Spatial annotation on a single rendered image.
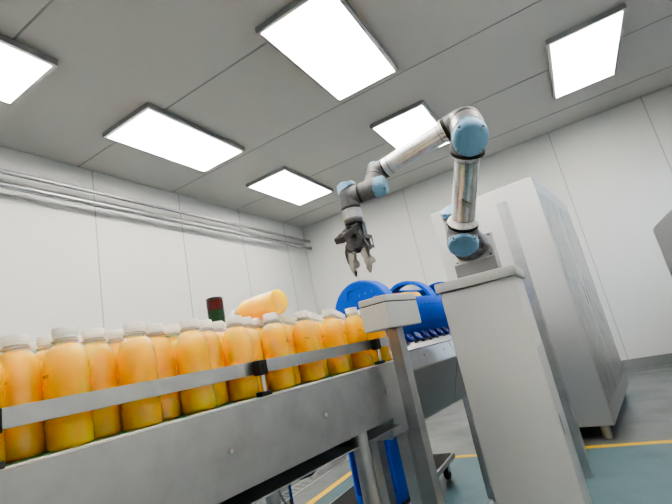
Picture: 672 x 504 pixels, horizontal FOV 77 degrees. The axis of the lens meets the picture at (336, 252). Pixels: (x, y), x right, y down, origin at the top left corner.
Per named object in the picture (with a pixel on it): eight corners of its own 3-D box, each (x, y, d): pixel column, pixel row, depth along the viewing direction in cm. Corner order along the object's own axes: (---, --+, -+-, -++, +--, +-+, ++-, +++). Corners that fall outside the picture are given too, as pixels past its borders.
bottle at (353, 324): (348, 371, 139) (337, 315, 143) (367, 366, 142) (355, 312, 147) (358, 369, 133) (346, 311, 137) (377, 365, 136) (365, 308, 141)
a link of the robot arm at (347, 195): (352, 177, 160) (332, 184, 163) (358, 204, 158) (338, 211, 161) (359, 182, 167) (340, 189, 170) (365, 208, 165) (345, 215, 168)
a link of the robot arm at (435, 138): (470, 92, 153) (359, 162, 175) (473, 101, 144) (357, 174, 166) (484, 118, 158) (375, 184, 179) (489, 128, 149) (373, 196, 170)
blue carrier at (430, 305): (478, 323, 233) (461, 274, 241) (400, 340, 164) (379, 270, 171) (432, 337, 249) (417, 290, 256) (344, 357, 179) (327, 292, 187)
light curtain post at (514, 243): (593, 473, 246) (507, 201, 285) (592, 477, 241) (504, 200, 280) (582, 473, 249) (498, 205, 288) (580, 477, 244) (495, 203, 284)
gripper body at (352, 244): (375, 249, 161) (368, 219, 164) (363, 247, 154) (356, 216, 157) (359, 254, 165) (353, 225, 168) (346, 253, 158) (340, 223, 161)
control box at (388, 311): (422, 322, 141) (414, 292, 143) (391, 327, 125) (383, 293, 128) (396, 328, 147) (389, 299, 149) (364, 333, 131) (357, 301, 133)
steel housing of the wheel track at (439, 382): (544, 357, 321) (530, 312, 329) (408, 438, 149) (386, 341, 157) (506, 362, 337) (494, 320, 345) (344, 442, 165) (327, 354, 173)
